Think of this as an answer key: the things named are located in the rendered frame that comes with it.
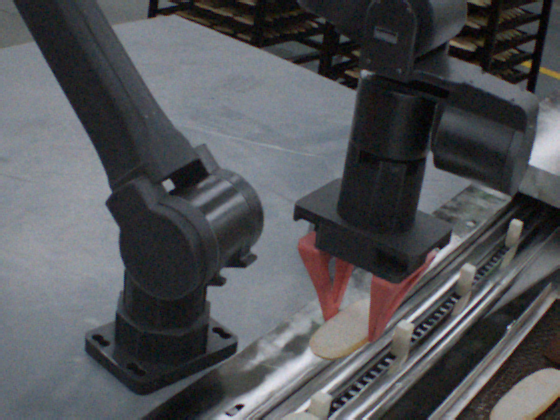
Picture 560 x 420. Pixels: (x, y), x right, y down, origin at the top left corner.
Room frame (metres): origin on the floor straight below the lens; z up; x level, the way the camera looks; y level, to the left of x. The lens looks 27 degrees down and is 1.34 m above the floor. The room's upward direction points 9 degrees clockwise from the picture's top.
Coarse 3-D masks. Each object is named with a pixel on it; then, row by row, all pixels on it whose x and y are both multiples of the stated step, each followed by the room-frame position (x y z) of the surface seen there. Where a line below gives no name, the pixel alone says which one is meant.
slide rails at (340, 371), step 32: (544, 224) 1.02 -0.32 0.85; (480, 256) 0.91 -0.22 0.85; (512, 256) 0.92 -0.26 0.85; (448, 288) 0.84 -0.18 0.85; (480, 288) 0.85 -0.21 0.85; (448, 320) 0.78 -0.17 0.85; (416, 352) 0.72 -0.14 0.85; (320, 384) 0.65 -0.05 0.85; (384, 384) 0.66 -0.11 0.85; (352, 416) 0.61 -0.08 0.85
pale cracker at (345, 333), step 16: (352, 304) 0.66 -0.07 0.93; (368, 304) 0.66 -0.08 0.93; (336, 320) 0.63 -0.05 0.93; (352, 320) 0.63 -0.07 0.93; (368, 320) 0.63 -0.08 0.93; (320, 336) 0.61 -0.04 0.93; (336, 336) 0.61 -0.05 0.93; (352, 336) 0.61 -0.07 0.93; (320, 352) 0.59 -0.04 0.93; (336, 352) 0.59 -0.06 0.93; (352, 352) 0.60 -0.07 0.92
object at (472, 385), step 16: (544, 304) 0.76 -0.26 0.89; (528, 320) 0.73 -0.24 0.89; (544, 320) 0.74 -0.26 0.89; (512, 336) 0.70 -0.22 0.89; (528, 336) 0.70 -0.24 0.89; (496, 352) 0.67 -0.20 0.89; (512, 352) 0.67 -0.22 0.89; (544, 352) 0.68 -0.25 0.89; (480, 368) 0.64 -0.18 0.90; (496, 368) 0.65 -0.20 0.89; (512, 368) 0.65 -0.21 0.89; (464, 384) 0.61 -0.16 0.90; (480, 384) 0.62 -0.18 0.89; (496, 384) 0.62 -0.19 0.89; (512, 384) 0.62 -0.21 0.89; (448, 400) 0.58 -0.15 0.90; (464, 400) 0.60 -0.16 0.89; (480, 400) 0.60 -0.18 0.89; (496, 400) 0.60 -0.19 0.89; (432, 416) 0.56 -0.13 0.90; (448, 416) 0.57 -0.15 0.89
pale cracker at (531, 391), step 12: (540, 372) 0.63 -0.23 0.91; (552, 372) 0.63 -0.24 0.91; (528, 384) 0.61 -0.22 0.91; (540, 384) 0.61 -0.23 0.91; (552, 384) 0.61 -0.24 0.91; (504, 396) 0.59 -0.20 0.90; (516, 396) 0.59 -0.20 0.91; (528, 396) 0.59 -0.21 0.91; (540, 396) 0.59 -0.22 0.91; (552, 396) 0.59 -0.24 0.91; (504, 408) 0.57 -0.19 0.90; (516, 408) 0.57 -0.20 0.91; (528, 408) 0.57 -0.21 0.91; (540, 408) 0.58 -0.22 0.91
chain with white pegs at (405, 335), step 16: (544, 208) 1.09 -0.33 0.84; (512, 224) 0.97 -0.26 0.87; (528, 224) 1.03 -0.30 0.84; (512, 240) 0.96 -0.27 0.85; (496, 256) 0.94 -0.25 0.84; (464, 272) 0.85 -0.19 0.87; (480, 272) 0.90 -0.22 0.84; (464, 288) 0.84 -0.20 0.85; (448, 304) 0.82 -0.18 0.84; (432, 320) 0.79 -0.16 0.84; (400, 336) 0.72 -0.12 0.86; (416, 336) 0.76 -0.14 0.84; (400, 352) 0.72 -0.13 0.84; (352, 384) 0.67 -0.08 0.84; (320, 400) 0.60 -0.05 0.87; (336, 400) 0.65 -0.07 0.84; (320, 416) 0.60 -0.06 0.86
